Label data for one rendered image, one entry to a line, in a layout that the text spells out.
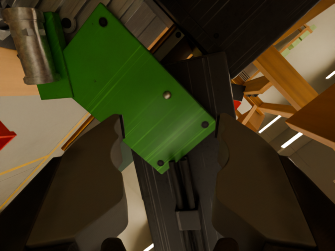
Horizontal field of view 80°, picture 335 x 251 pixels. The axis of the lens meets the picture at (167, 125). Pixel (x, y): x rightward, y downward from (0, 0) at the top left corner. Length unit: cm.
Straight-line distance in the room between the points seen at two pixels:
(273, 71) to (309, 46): 906
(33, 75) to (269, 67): 94
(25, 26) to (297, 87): 101
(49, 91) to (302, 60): 981
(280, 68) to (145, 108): 86
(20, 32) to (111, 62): 9
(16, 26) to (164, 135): 20
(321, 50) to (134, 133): 1008
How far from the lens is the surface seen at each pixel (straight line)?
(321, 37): 1033
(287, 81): 107
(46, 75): 27
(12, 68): 57
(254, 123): 415
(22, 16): 27
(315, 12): 72
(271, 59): 106
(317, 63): 1015
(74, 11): 30
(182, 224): 32
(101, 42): 27
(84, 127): 45
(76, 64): 29
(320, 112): 76
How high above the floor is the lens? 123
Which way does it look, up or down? 1 degrees down
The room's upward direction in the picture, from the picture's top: 137 degrees clockwise
